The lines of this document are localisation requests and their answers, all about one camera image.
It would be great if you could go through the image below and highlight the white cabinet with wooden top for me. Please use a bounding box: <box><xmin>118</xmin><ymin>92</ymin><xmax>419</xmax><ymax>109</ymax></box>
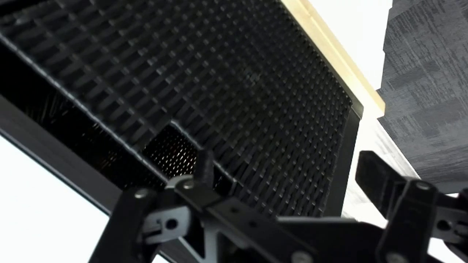
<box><xmin>280</xmin><ymin>0</ymin><xmax>423</xmax><ymax>230</ymax></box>

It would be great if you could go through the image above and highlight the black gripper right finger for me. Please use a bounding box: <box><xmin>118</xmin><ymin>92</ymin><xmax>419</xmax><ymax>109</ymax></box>
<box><xmin>355</xmin><ymin>149</ymin><xmax>468</xmax><ymax>263</ymax></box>

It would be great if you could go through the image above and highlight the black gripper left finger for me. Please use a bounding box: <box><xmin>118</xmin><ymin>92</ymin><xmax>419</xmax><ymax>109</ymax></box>
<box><xmin>90</xmin><ymin>147</ymin><xmax>226</xmax><ymax>263</ymax></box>

